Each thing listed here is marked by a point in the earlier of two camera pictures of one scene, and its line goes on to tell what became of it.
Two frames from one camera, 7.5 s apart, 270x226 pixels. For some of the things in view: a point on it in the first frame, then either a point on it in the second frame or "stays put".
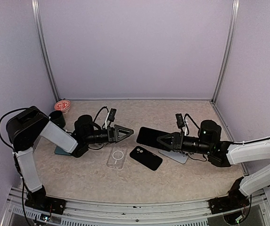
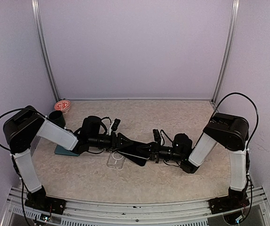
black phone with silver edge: (148, 136) → (136, 149)
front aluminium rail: (76, 213) stays put
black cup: (57, 117) stays put
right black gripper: (177, 141) → (154, 154)
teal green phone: (60, 150) stays put
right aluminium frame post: (234, 15) stays put
